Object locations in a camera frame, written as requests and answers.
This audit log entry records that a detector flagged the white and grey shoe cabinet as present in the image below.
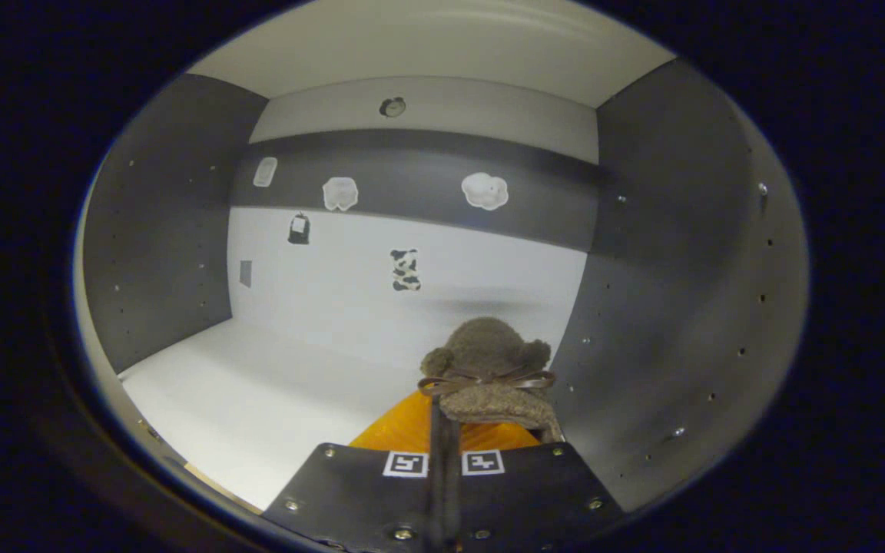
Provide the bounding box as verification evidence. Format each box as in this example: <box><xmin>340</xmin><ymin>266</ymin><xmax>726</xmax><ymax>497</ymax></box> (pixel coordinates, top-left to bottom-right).
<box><xmin>74</xmin><ymin>0</ymin><xmax>810</xmax><ymax>531</ymax></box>

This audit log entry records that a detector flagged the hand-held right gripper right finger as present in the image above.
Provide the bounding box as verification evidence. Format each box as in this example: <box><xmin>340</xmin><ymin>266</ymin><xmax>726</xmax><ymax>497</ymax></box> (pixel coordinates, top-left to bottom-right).
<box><xmin>442</xmin><ymin>415</ymin><xmax>629</xmax><ymax>553</ymax></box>

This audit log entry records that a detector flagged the brown fuzzy shoe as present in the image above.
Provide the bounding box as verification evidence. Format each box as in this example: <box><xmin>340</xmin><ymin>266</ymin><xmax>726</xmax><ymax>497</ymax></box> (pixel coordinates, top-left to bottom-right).
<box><xmin>419</xmin><ymin>317</ymin><xmax>566</xmax><ymax>446</ymax></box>

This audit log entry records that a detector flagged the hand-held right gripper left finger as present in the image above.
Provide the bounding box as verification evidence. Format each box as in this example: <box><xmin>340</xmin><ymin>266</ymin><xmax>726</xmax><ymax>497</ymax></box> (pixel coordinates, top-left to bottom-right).
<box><xmin>262</xmin><ymin>390</ymin><xmax>445</xmax><ymax>553</ymax></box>

